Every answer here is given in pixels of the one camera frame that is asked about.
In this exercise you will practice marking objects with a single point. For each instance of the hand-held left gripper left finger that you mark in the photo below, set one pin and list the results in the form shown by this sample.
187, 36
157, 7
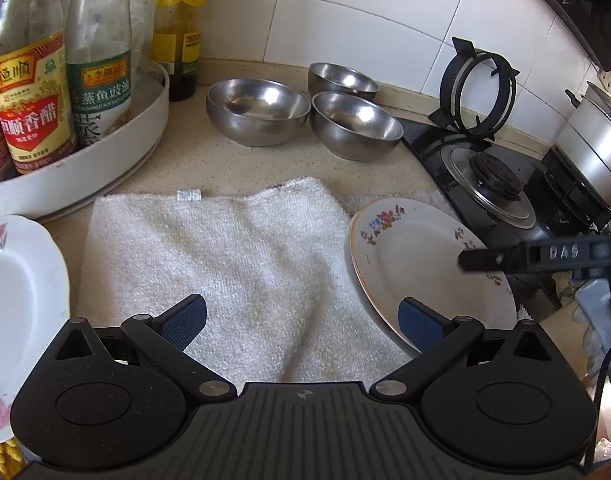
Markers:
185, 322

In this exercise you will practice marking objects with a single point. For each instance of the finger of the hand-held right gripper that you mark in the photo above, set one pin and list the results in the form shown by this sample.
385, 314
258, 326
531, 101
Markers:
490, 259

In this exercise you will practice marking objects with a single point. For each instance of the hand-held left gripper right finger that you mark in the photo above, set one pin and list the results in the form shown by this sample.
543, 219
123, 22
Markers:
420, 322

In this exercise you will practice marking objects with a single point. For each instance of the floral white plate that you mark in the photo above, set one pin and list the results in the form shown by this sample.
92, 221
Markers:
415, 255

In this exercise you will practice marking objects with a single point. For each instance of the small steel bowl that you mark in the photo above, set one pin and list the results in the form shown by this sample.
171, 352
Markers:
343, 80
355, 125

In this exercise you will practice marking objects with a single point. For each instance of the person's right hand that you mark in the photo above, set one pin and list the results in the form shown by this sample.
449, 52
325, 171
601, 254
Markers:
594, 357

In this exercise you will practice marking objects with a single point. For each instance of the white terry towel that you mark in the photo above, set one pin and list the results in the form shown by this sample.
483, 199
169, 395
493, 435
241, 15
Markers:
220, 270

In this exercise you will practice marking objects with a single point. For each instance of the black pot support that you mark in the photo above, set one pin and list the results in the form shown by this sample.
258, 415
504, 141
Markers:
560, 185

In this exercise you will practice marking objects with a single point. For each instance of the white plate with gold rim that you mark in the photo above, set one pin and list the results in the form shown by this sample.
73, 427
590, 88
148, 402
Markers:
348, 265

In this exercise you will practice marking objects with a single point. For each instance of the steel pot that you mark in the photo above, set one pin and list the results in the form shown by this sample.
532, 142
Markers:
595, 145

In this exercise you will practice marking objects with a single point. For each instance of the black gas stove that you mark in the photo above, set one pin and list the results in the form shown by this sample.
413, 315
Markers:
435, 155

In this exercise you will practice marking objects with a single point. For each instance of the pink flower white plate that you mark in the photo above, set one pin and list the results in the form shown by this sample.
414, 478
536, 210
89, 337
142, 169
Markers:
20, 310

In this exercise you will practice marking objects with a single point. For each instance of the white round tray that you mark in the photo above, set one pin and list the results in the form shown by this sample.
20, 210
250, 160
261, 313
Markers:
85, 180

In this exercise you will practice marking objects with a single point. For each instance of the large steel bowl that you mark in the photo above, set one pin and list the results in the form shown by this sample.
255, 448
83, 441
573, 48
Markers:
258, 110

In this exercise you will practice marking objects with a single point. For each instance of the yellow ribbed object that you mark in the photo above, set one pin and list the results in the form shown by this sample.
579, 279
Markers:
2, 456

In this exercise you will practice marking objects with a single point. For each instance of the black range hood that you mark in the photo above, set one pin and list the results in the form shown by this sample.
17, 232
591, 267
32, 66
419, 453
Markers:
585, 10

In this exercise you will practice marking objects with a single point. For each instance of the soy sauce bottle green label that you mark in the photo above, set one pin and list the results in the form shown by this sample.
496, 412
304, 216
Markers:
97, 85

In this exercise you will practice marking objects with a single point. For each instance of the vinegar bottle with red label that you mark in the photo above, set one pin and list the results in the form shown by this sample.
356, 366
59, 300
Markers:
30, 110

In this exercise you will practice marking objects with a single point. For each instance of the dark bottle with yellow label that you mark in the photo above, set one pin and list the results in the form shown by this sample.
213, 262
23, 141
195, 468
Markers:
178, 50

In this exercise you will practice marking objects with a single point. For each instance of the clear plastic bag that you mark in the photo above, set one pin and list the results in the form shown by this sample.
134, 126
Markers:
143, 20

